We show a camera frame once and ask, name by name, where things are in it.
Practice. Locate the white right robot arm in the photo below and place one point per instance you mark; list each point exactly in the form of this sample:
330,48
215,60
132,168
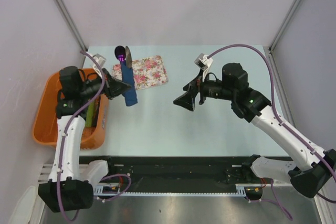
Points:
310,166

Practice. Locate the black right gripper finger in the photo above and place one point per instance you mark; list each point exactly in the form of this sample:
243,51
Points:
186,100
192,83

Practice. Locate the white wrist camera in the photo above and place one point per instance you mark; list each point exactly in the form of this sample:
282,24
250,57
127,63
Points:
204,62
98,62

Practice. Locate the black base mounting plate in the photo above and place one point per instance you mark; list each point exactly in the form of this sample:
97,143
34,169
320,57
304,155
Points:
181,176

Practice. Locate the white slotted cable duct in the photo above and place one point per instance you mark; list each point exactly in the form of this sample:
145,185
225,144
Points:
106,190

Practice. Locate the silver table knife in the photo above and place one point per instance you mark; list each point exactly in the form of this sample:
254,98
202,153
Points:
128,57

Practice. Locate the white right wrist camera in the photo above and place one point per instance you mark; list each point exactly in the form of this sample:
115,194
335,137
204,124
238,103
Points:
204,62

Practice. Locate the orange plastic basket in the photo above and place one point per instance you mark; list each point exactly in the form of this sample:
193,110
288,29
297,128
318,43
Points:
45,130

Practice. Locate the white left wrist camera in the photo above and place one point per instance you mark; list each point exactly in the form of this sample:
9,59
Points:
98,62

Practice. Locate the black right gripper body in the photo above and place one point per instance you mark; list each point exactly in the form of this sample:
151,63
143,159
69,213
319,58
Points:
206,89

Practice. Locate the purple metal spoon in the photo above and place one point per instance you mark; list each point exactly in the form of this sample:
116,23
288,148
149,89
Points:
120,53

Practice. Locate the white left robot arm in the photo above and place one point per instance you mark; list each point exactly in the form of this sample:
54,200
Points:
68,189

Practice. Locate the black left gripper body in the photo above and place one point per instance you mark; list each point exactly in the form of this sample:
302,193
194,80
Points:
105,73

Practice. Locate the floral rectangular tray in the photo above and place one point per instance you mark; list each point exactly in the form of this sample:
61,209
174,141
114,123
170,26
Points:
148,72

